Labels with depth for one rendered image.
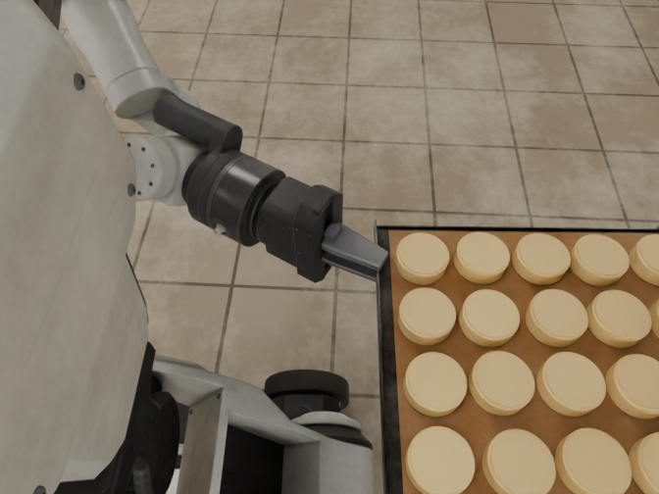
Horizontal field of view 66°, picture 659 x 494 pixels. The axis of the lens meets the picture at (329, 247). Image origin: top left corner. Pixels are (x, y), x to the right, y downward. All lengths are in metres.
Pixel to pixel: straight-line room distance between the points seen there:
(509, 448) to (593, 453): 0.06
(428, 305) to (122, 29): 0.43
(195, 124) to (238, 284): 0.98
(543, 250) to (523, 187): 1.28
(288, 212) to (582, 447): 0.31
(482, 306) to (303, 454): 0.33
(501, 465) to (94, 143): 0.35
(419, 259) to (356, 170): 1.27
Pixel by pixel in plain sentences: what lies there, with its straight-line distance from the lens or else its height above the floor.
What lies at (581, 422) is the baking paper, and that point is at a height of 0.86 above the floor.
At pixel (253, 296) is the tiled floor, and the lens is 1.48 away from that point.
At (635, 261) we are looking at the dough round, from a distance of 0.57.
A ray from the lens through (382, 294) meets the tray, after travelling 0.49.
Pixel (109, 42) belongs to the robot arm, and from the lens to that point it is 0.63.
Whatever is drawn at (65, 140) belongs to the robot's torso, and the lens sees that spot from 0.26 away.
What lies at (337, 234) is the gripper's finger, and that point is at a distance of 0.49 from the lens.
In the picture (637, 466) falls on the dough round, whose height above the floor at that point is 0.88.
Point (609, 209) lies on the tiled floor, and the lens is 1.86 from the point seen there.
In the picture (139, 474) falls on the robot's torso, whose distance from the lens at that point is 0.52.
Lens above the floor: 1.29
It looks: 56 degrees down
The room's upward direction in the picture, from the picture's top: straight up
